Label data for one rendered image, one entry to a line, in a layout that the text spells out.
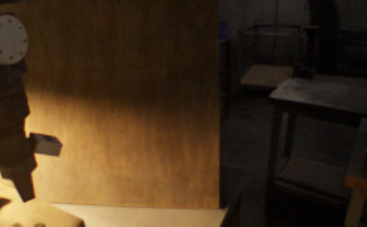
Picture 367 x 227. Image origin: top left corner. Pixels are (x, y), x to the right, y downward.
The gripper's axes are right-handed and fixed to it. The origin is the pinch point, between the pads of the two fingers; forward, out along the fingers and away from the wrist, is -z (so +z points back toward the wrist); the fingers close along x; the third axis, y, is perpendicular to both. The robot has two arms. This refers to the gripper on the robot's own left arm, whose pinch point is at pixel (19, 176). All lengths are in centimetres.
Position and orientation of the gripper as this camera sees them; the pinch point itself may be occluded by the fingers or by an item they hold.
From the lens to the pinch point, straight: 56.4
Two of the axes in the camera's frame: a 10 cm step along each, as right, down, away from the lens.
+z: -0.4, -9.2, -4.0
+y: 7.7, -2.8, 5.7
